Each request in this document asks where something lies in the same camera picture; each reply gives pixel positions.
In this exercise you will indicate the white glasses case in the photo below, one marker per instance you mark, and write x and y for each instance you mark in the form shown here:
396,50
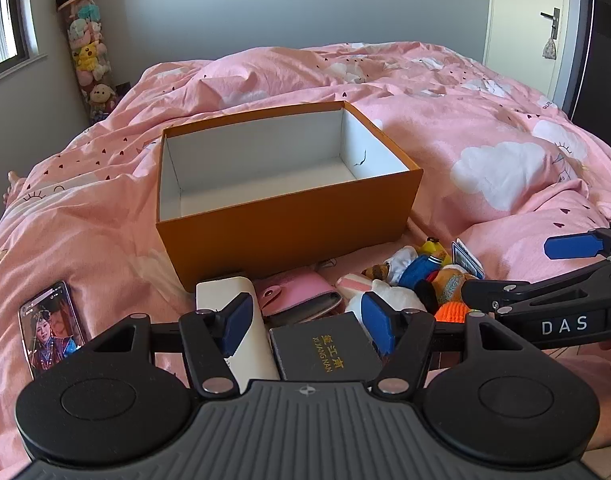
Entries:
260,355

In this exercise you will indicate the blue printed card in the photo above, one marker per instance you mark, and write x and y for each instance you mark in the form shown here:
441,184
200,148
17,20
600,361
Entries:
468,260

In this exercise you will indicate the orange crochet doll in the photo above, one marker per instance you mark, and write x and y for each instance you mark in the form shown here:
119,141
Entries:
450,312

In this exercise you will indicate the yellow tape measure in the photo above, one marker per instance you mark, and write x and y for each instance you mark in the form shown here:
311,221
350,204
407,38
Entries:
430,247

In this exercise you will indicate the white door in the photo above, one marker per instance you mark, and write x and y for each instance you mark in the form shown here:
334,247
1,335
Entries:
520,35

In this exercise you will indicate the black box with gold print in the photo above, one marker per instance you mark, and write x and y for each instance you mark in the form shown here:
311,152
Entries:
325,355

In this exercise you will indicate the clear tube of plush toys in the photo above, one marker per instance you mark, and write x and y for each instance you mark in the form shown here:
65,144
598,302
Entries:
88,55

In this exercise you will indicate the pink printed blanket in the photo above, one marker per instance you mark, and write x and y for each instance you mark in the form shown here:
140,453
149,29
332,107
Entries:
485,110

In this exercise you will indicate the pink wallet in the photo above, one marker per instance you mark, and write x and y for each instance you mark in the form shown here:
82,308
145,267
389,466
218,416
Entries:
300,285

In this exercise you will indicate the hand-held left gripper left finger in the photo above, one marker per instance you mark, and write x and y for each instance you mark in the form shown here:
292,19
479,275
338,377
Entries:
238,325

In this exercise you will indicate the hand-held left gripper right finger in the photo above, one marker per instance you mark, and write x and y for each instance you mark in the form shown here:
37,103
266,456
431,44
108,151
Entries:
378,322

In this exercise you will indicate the orange cardboard box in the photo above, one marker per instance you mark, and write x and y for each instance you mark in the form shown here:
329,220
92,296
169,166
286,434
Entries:
285,240

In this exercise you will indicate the smartphone with lit screen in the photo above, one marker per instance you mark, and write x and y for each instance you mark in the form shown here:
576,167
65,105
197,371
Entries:
50,330

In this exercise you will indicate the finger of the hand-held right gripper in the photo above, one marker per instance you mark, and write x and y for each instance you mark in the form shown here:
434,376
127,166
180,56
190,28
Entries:
570,246
485,292

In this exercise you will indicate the white and black plush toy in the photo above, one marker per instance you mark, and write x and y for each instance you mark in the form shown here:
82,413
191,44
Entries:
410,300

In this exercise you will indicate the small hanging fabric pouch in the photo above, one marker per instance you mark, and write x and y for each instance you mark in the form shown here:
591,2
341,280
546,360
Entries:
549,50

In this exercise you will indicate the bear plush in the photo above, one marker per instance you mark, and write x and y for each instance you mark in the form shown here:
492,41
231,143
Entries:
425,270

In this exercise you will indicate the dark wardrobe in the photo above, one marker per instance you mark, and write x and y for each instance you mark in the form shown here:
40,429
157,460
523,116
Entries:
605,60

